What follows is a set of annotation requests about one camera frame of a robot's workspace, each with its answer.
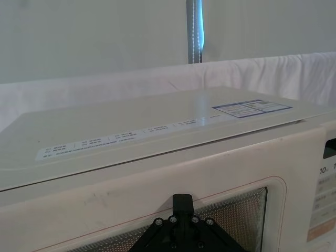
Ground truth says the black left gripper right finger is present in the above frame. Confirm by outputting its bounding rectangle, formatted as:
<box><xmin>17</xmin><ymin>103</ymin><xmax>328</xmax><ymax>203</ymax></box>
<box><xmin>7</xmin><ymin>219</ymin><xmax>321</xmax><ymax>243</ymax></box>
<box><xmin>183</xmin><ymin>193</ymin><xmax>237</xmax><ymax>252</ymax></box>

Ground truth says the long white strip label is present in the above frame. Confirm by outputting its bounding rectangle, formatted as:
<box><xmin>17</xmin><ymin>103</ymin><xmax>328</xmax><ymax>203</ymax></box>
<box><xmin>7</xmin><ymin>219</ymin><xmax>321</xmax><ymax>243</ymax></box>
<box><xmin>35</xmin><ymin>113</ymin><xmax>223</xmax><ymax>162</ymax></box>

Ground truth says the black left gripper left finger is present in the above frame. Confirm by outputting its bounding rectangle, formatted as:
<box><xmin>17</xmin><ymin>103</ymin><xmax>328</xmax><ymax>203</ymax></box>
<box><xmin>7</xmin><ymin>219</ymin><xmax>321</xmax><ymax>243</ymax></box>
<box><xmin>132</xmin><ymin>193</ymin><xmax>184</xmax><ymax>252</ymax></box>

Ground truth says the white wrinkled backdrop cloth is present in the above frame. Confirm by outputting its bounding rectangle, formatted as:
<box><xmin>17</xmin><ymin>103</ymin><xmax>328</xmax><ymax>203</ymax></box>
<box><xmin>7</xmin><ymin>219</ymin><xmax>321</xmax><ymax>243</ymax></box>
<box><xmin>0</xmin><ymin>51</ymin><xmax>336</xmax><ymax>133</ymax></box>

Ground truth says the cream microwave oven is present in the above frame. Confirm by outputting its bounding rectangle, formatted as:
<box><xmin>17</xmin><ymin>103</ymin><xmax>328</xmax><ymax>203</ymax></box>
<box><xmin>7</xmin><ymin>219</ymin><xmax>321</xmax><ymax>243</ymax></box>
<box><xmin>0</xmin><ymin>89</ymin><xmax>336</xmax><ymax>252</ymax></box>

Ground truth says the oven control panel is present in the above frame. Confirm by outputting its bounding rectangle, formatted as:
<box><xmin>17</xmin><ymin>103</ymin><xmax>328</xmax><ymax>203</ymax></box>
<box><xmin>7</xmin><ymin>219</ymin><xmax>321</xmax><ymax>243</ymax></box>
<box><xmin>306</xmin><ymin>130</ymin><xmax>336</xmax><ymax>245</ymax></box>

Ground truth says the grey striped post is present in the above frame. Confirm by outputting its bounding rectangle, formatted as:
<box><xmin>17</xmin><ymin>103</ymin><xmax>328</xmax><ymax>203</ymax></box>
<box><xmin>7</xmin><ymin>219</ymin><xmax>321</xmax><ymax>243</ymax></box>
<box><xmin>186</xmin><ymin>0</ymin><xmax>207</xmax><ymax>65</ymax></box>

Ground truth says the blue-bordered white label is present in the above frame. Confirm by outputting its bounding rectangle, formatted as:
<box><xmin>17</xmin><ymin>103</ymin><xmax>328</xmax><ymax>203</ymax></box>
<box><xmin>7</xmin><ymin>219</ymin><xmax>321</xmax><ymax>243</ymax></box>
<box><xmin>212</xmin><ymin>99</ymin><xmax>293</xmax><ymax>119</ymax></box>

